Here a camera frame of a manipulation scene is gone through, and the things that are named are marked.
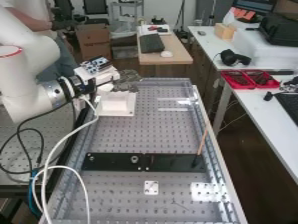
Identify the cardboard box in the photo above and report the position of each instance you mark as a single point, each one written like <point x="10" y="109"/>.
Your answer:
<point x="94" y="40"/>

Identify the small white box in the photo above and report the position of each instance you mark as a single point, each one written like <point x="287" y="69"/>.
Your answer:
<point x="115" y="107"/>

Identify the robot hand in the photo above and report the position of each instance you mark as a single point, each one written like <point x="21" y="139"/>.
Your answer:
<point x="100" y="75"/>

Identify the white mouse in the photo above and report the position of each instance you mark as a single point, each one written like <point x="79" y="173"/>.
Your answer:
<point x="167" y="54"/>

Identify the red tray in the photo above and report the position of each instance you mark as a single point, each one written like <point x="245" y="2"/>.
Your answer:
<point x="267" y="79"/>
<point x="240" y="80"/>

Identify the black headphones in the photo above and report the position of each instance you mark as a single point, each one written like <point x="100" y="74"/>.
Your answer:
<point x="231" y="57"/>

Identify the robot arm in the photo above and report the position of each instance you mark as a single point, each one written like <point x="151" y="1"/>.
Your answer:
<point x="27" y="90"/>

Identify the clear box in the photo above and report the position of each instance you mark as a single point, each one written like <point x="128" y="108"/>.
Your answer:
<point x="178" y="100"/>

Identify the black plate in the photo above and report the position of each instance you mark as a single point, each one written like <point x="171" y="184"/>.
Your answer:
<point x="111" y="162"/>

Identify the small tan box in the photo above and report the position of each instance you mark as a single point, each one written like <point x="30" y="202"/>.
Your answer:
<point x="224" y="32"/>

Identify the thin stick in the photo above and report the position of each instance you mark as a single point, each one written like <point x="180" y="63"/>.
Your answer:
<point x="203" y="143"/>

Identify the black case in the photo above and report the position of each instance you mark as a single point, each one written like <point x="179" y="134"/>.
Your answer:
<point x="280" y="30"/>

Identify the wooden desk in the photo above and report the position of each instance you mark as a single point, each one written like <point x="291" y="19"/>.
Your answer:
<point x="175" y="53"/>

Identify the black keyboard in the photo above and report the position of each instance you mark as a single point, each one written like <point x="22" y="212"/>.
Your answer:
<point x="152" y="43"/>
<point x="289" y="106"/>

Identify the black rounded device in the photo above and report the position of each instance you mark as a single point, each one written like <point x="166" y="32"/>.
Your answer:
<point x="268" y="96"/>

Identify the white desk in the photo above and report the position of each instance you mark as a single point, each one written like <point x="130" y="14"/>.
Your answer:
<point x="208" y="50"/>
<point x="261" y="126"/>

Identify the small white flat piece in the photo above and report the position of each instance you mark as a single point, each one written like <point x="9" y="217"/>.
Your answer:
<point x="151" y="187"/>

